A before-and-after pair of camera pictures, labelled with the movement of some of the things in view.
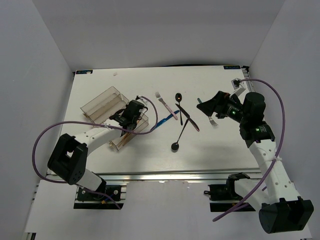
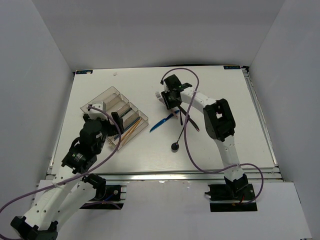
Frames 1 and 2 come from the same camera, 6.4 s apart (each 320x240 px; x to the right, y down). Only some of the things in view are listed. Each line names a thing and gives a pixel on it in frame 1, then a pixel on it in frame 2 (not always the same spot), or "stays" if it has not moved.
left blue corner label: x=84 y=71 stays
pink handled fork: x=159 y=98 stays
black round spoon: x=175 y=146 stays
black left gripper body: x=134 y=122 to x=109 y=129
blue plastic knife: x=160 y=122 stays
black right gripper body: x=229 y=108 to x=170 y=102
